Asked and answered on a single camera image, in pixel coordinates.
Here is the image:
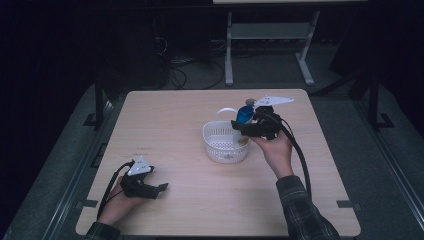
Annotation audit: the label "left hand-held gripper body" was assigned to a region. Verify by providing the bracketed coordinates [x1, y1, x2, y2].
[119, 155, 156, 200]

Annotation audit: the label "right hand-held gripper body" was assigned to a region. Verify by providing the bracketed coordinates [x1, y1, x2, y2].
[251, 94, 296, 141]

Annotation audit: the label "white shampoo bottle blue cap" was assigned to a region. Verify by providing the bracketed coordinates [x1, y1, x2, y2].
[235, 105, 256, 146]

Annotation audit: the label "white plastic basket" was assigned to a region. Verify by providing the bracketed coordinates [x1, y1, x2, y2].
[202, 107, 252, 164]

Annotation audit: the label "person's left hand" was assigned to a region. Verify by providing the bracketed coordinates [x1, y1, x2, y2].
[97, 179, 148, 228]

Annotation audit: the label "person's right hand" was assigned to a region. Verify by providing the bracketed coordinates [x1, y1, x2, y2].
[249, 129, 296, 180]

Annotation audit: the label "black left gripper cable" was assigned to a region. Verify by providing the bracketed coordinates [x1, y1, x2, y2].
[95, 159, 135, 221]

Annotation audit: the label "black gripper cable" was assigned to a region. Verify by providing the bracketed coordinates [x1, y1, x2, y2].
[258, 111, 313, 201]
[95, 159, 135, 221]

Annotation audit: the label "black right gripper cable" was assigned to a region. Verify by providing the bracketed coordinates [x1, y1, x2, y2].
[258, 111, 313, 201]

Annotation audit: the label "metal floor rail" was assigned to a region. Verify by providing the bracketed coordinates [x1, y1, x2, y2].
[41, 99, 116, 240]
[353, 99, 424, 231]

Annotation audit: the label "black floor cables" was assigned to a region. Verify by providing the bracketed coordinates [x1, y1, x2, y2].
[154, 34, 227, 91]

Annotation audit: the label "black metal post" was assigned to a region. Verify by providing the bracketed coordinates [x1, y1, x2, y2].
[367, 71, 395, 132]
[83, 74, 106, 128]

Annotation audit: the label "white metal desk frame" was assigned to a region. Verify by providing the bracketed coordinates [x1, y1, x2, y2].
[213, 0, 368, 87]

